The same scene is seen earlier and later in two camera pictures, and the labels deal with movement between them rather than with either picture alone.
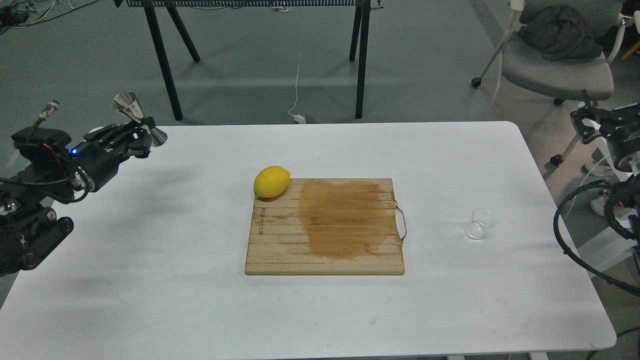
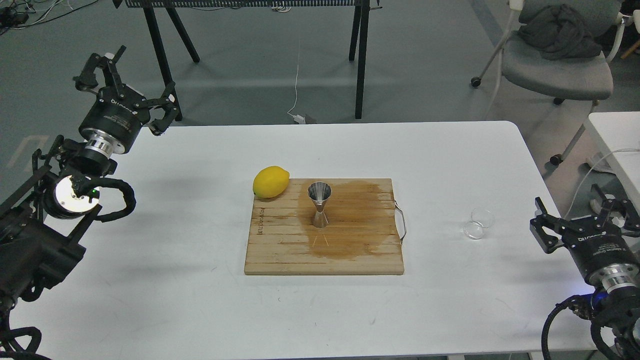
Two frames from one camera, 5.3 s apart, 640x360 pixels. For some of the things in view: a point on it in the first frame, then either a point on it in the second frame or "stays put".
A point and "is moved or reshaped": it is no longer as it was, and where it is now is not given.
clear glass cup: x=482 y=218 stays put
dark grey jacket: x=556 y=32 stays put
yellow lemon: x=271 y=181 stays put
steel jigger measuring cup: x=128 y=102 is moved or reshaped
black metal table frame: x=359 y=38 stays put
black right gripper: x=620 y=127 -> x=598 y=247
